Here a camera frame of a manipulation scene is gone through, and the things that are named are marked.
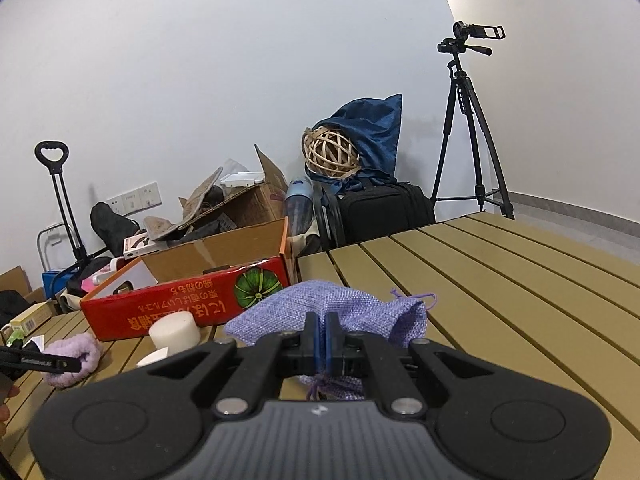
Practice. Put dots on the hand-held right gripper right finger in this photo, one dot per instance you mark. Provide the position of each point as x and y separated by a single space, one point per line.
336 345

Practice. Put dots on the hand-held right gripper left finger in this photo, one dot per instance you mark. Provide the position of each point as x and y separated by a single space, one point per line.
311 345

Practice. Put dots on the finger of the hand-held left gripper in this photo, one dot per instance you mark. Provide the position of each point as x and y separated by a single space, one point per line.
45 361

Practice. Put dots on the purple fluffy towel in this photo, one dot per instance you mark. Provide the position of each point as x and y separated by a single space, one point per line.
70 342

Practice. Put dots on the purple woven pouch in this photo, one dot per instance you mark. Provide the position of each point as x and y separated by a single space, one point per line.
350 305

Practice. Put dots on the white foam cylinder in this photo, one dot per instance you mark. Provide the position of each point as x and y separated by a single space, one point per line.
175 332

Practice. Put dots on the person's left hand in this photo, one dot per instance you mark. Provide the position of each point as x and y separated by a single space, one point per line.
4 412

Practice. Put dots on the yellow box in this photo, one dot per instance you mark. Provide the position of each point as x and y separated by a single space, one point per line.
30 316

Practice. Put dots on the black clothes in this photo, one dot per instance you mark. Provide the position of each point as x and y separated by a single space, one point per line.
10 305

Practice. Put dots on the pink packet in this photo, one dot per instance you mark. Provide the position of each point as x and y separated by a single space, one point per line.
100 275

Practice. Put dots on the red cardboard box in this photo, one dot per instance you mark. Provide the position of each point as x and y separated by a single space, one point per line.
150 310

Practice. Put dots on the blue water bottle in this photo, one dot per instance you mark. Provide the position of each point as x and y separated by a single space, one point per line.
299 205

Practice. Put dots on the black suitcase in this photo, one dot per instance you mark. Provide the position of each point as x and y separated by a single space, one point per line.
385 210

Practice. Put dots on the black duffel bag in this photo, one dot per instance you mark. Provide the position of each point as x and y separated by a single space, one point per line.
110 225

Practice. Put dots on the brown and white book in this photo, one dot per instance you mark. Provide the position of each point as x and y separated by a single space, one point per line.
142 245

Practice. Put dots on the brown cardboard box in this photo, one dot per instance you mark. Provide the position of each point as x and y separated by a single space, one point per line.
250 205

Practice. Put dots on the tan folding table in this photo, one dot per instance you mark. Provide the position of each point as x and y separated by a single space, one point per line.
500 285

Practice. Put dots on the white plastic box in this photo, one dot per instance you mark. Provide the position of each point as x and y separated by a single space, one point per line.
242 178

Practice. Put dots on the beige felt cloth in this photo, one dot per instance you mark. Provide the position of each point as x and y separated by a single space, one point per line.
200 200

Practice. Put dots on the rattan ball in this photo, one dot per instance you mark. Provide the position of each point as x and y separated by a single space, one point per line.
330 152

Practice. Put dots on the blue cloth bag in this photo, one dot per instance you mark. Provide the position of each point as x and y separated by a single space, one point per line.
375 135

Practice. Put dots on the black tripod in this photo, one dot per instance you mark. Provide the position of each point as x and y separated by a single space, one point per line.
452 125

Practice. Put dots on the white wall outlet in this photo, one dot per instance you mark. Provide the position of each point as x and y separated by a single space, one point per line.
114 205
150 195
131 201

